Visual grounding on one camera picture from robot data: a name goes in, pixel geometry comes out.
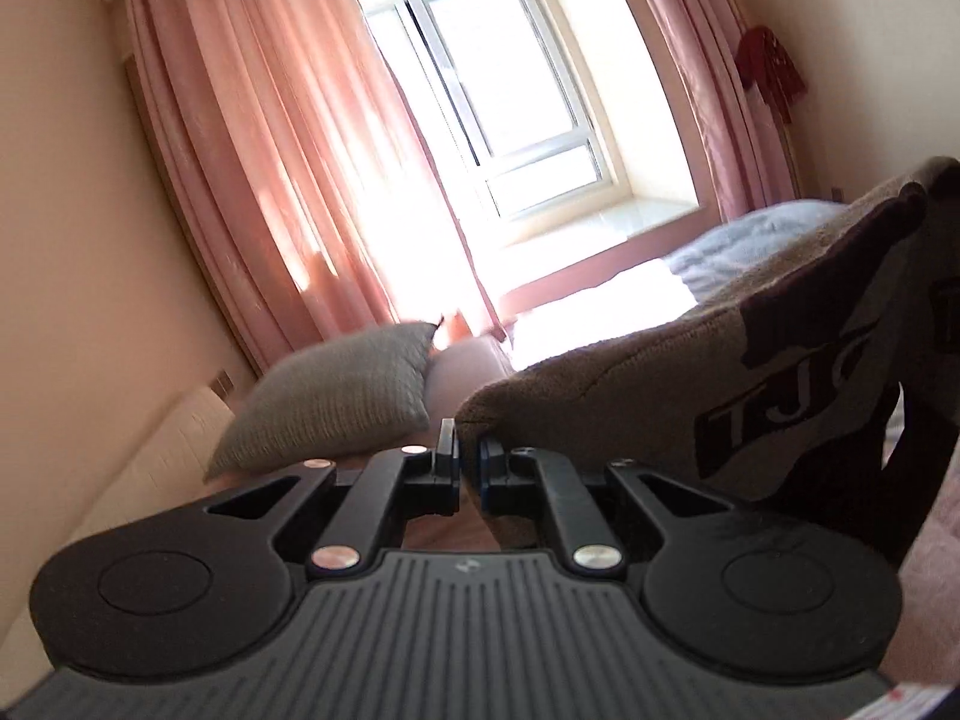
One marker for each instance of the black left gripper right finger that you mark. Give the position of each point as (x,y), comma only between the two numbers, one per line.
(728,586)

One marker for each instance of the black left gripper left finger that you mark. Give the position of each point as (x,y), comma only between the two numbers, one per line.
(186,590)

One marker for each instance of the maroon and beige knit sweater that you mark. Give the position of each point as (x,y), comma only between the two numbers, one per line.
(823,380)

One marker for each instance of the grey knit pillow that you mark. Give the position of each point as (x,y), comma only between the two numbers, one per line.
(353,395)

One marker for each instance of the pink bedspread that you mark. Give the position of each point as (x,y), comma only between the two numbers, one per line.
(925,646)

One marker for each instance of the light blue folded blanket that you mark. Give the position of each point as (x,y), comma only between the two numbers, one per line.
(728,251)

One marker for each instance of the pink curtain right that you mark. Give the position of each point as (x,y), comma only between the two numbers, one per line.
(744,145)

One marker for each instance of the pink curtain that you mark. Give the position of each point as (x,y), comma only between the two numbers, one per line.
(309,196)
(744,145)

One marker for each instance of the pink curtain left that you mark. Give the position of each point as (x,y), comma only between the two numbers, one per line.
(309,196)

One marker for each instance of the white framed window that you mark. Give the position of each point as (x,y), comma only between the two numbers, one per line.
(529,136)

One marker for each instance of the red hanging wall ornament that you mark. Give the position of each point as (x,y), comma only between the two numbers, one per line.
(764,63)

